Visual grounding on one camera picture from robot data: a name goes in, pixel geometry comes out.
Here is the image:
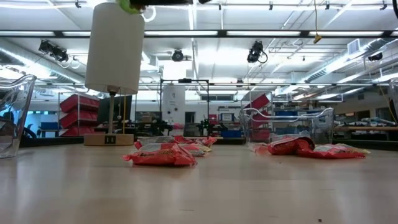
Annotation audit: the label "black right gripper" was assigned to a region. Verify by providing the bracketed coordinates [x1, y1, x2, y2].
[136, 0, 213, 6]

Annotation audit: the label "green candy clear wrapper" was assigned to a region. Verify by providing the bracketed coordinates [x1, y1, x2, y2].
[116, 0, 143, 15]

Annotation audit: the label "orange Reese's candy pack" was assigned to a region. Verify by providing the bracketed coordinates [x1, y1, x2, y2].
[122, 142, 197, 167]

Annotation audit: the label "orange white candy pack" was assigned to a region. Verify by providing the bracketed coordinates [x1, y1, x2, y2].
[136, 136, 175, 146]

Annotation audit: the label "pale pink candy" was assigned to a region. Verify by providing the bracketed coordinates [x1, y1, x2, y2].
[248, 142, 271, 154]

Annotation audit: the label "black round ceiling device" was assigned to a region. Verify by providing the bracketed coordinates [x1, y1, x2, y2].
[171, 49, 185, 62]

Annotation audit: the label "white cylinder lamp wooden base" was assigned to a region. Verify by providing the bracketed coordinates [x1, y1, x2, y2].
[83, 2, 146, 147]

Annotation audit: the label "white cylinder column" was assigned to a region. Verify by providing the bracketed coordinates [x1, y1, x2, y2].
[161, 84, 187, 126]

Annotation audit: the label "black monitor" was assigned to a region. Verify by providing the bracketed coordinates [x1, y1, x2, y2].
[98, 95, 133, 125]

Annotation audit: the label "black ceiling spotlights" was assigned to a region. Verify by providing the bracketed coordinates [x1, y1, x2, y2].
[37, 39, 70, 63]

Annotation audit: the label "tilted red storage bin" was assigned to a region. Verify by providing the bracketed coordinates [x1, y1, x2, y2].
[244, 94, 271, 110]

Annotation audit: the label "blue storage bin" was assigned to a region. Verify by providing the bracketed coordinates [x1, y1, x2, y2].
[221, 129, 243, 139]

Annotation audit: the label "blue background bench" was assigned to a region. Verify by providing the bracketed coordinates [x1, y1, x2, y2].
[37, 121, 60, 138]

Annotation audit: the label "clear plastic bin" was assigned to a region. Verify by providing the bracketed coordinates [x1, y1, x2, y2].
[0, 73, 37, 159]
[238, 107, 335, 147]

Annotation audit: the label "white ceiling vent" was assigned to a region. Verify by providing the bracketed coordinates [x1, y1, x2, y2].
[347, 39, 361, 56]

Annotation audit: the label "wooden background table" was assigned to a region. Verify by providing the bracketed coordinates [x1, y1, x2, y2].
[334, 126, 398, 132]

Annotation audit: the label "white cable loop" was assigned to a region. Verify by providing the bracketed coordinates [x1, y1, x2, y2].
[141, 4, 157, 23]

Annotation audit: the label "black overhead frame beam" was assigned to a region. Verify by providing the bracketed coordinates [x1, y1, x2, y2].
[0, 30, 398, 39]

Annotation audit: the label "black metal background frame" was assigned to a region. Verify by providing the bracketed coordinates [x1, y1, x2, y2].
[159, 78, 210, 129]

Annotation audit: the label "black overhead camera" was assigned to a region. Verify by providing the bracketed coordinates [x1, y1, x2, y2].
[247, 40, 269, 65]

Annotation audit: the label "yellow hanging cable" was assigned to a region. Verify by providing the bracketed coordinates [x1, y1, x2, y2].
[313, 0, 323, 44]

